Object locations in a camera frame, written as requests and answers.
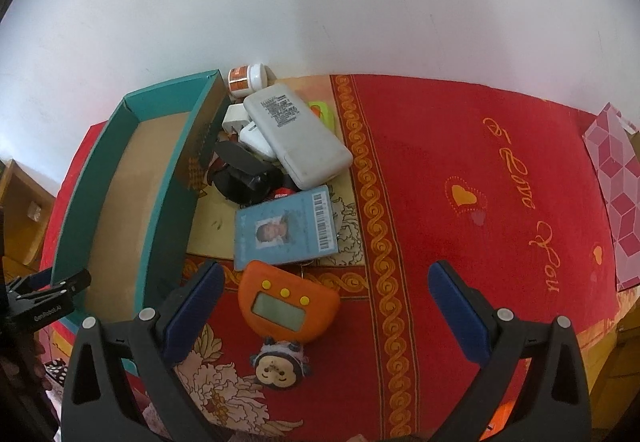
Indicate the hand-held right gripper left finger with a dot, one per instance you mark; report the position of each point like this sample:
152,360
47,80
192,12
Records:
195,312

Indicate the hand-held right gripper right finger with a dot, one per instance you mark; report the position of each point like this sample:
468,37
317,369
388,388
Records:
460,312

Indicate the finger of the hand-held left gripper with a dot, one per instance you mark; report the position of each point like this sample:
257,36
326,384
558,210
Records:
72,282
40,276

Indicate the teal cardboard box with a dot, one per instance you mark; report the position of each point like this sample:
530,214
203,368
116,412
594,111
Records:
150,232

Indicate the monkey plush charm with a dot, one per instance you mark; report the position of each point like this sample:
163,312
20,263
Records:
280,369

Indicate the orange tape dispenser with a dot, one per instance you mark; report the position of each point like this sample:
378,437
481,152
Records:
320,307

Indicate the blue ID card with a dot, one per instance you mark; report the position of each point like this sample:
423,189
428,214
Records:
300,232

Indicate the black tape dispenser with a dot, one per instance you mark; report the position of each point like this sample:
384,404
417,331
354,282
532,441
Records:
240,182

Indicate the green orange utility knife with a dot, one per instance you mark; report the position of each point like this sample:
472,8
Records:
322,115

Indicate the yellow pink bed sheet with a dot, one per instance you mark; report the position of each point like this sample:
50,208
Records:
65,342

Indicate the wooden shelf unit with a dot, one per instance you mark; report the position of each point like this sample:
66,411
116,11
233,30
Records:
20,222

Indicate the polka dot cloth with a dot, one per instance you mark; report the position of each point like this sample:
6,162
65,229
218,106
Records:
56,371

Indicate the shiny small packet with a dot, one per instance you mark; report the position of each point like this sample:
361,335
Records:
34,210

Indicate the red embroidered blanket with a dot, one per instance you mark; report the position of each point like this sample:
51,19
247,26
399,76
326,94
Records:
425,222

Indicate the wooden cabinet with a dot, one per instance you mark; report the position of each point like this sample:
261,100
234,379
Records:
615,372

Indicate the white charger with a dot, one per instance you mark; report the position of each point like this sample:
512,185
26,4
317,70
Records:
255,140

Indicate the white plug adapter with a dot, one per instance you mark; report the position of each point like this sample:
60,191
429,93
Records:
235,118

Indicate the pink geometric paper bag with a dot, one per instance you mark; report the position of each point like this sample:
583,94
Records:
615,182

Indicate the white jar with orange label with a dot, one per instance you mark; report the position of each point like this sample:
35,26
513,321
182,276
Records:
250,78

